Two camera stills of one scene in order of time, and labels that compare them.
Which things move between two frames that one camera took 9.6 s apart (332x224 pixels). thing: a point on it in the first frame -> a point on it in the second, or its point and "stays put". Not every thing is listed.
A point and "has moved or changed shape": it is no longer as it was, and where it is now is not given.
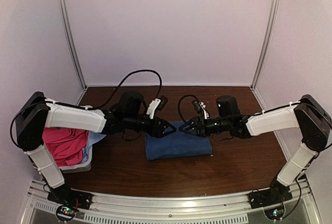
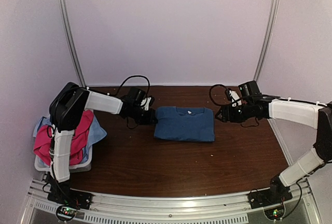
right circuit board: [275, 213] stays put
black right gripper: [199, 124] -> [227, 116]
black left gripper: [157, 131] -> [151, 117]
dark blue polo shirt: [177, 144] has moved or changed shape
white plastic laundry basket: [84, 166] stays put
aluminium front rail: [231, 210] stays put
